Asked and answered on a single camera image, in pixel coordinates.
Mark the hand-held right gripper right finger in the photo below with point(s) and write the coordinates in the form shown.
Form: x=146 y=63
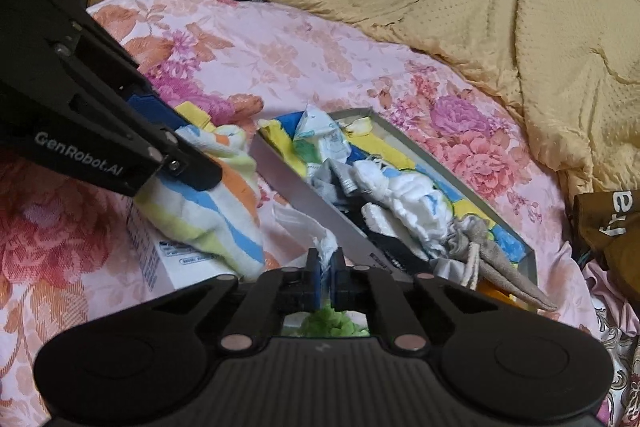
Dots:
x=342 y=281

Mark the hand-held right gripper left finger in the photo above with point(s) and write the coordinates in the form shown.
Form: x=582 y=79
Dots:
x=314 y=281

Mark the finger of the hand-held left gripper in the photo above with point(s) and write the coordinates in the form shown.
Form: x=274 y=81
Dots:
x=150 y=106
x=195 y=172

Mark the striped towel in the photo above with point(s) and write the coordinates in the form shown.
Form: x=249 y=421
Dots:
x=210 y=207

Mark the green packet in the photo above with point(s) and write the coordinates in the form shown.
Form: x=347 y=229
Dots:
x=330 y=324

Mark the dark navy sock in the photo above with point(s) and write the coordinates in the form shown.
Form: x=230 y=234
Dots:
x=387 y=254

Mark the white fuzzy sock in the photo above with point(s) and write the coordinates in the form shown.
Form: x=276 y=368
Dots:
x=377 y=213

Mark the grey tray with cartoon print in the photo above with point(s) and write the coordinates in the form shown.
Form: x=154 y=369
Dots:
x=300 y=187

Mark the orange and white box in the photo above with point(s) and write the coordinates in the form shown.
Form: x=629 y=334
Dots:
x=165 y=264

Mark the grey cloth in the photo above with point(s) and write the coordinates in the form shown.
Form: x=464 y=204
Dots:
x=322 y=181
x=445 y=268

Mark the white knotted cloth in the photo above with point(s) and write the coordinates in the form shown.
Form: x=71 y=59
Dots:
x=415 y=199

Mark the white blue printed packet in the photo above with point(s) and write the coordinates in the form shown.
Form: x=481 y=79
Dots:
x=320 y=137

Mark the floral bed sheet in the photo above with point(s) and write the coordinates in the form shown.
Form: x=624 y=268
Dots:
x=300 y=57

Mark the light pink cloth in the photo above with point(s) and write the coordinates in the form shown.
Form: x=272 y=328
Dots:
x=607 y=287

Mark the yellow quilt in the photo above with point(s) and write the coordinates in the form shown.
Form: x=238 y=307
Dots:
x=500 y=7

